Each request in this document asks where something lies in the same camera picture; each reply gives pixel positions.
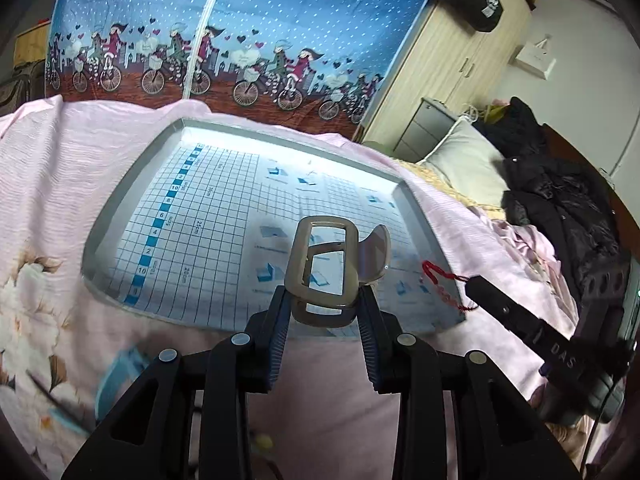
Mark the yellow wooden box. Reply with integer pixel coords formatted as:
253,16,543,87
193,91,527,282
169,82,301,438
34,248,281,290
13,20,51,67

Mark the black puffer jacket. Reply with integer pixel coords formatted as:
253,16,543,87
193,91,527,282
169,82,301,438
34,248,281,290
474,96,630,302

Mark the red string bracelet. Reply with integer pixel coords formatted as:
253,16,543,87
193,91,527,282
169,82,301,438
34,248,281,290
421,259,478,313

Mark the light blue smart watch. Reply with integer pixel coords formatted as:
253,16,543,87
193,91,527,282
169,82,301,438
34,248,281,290
49,347,150,436

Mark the pink floral bed sheet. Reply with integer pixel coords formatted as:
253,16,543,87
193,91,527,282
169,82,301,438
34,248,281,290
0,95,626,480

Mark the white grid-lined tray box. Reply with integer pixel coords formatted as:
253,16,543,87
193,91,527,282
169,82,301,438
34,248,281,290
81,119,464,334

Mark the beige plastic hair claw clip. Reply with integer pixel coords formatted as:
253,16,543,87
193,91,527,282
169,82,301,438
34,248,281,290
284,216,392,330

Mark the white pillow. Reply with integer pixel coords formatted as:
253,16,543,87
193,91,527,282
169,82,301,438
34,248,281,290
419,118,509,208

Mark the light wooden wardrobe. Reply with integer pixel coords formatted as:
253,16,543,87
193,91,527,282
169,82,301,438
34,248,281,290
356,0,532,148

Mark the dark wooden hair stick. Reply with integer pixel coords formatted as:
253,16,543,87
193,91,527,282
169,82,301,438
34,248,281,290
26,363,96,437

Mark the blue bicycle-print fabric wardrobe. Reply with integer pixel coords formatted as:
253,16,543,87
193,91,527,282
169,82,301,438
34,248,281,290
44,0,428,136

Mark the grey bedside drawer cabinet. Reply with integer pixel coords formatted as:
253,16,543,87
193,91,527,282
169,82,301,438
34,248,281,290
393,98,458,162

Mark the white paper gift bag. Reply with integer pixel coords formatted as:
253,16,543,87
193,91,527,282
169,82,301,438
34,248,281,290
514,35,556,80

